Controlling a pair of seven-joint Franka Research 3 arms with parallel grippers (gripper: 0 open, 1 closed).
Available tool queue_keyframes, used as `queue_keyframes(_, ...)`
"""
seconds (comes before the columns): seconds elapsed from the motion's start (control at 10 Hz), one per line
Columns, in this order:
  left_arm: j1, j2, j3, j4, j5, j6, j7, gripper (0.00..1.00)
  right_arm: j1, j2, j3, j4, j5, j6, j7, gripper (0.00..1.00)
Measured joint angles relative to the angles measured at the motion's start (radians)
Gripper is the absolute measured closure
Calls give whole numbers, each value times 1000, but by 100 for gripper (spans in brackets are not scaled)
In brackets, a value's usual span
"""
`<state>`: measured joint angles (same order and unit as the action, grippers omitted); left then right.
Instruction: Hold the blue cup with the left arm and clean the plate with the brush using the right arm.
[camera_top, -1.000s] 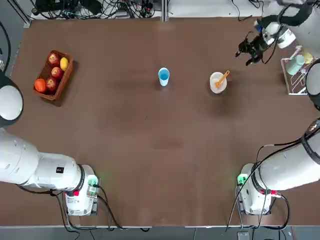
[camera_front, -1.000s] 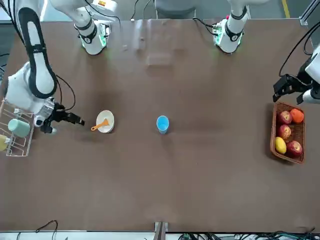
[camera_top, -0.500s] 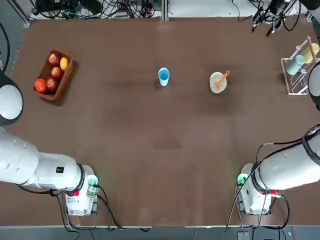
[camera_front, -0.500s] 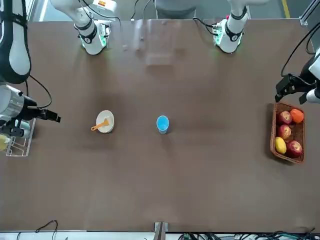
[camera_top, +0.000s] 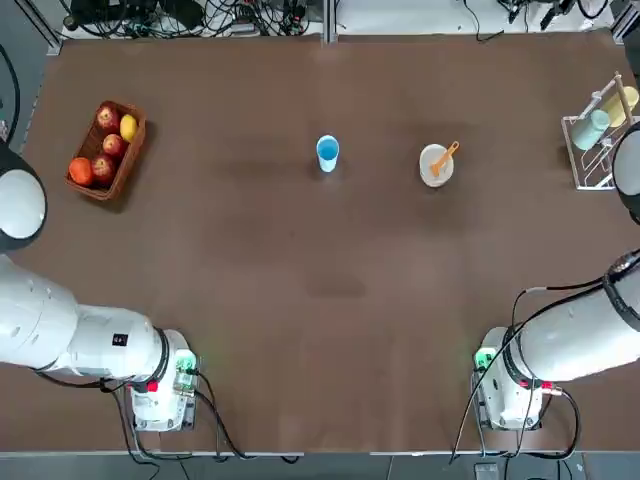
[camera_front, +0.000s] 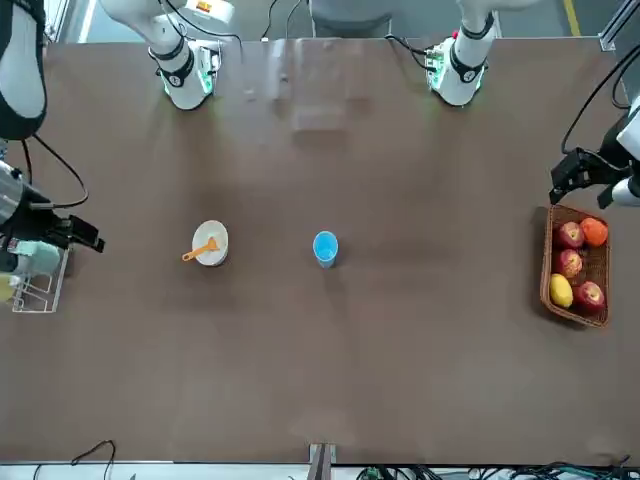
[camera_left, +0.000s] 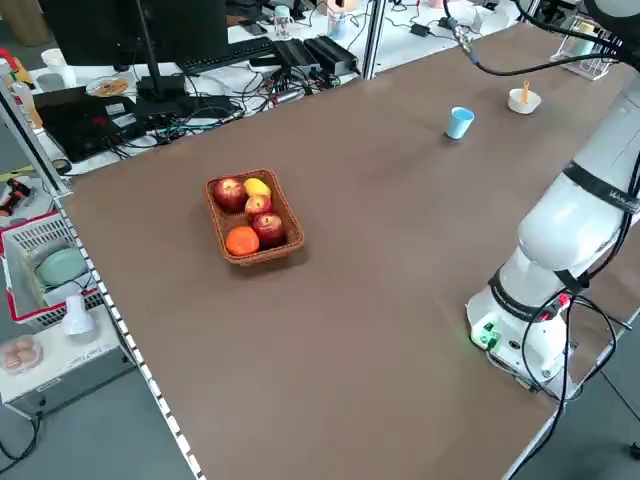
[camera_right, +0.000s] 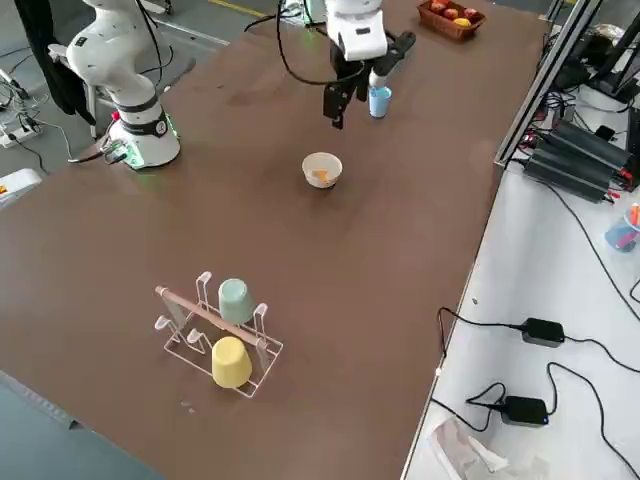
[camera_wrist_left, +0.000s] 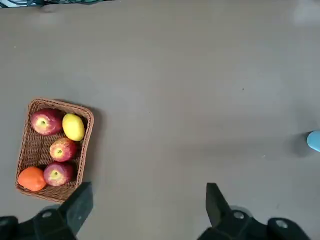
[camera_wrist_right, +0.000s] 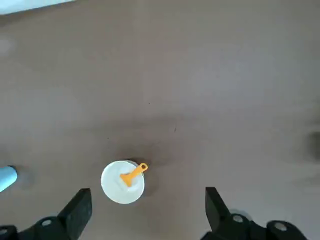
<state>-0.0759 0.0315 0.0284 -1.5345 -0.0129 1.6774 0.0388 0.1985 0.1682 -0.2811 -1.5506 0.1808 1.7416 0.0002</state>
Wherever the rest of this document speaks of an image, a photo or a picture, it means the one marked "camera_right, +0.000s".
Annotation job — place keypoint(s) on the white power strip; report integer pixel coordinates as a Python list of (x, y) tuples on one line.
[(20, 135)]

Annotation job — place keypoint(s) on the brown wicker basket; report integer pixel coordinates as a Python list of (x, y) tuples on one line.
[(440, 27)]

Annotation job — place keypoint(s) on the black power supply box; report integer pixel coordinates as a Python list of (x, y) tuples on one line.
[(590, 145), (565, 175)]

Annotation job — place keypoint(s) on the pen holder cup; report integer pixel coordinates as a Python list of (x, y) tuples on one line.
[(620, 237)]

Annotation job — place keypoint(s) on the pale green cup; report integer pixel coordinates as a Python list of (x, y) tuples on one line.
[(236, 302)]

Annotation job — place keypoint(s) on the yellow cup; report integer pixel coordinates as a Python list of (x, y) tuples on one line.
[(231, 362)]

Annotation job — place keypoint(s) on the white control box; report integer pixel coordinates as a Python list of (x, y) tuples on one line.
[(20, 185)]

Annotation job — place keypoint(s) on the aluminium frame post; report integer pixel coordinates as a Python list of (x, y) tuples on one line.
[(547, 82)]

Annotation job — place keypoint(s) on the blue cup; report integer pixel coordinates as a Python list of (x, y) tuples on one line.
[(380, 105)]

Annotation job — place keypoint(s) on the yellow lemon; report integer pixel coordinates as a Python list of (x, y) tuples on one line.
[(461, 23)]

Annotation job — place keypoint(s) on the black hanging cloth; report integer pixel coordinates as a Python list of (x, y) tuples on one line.
[(45, 60)]

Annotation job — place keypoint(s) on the clear plastic bag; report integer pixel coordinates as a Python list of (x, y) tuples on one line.
[(460, 450)]

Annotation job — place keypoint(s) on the white bowl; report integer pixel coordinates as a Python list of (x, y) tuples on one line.
[(332, 175)]

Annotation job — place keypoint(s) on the red apple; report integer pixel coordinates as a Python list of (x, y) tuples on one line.
[(471, 12), (451, 14), (440, 6)]

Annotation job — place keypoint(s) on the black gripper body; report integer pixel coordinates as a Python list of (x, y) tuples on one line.
[(352, 72)]

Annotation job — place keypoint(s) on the black power adapter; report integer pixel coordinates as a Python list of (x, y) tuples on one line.
[(525, 411), (542, 332)]

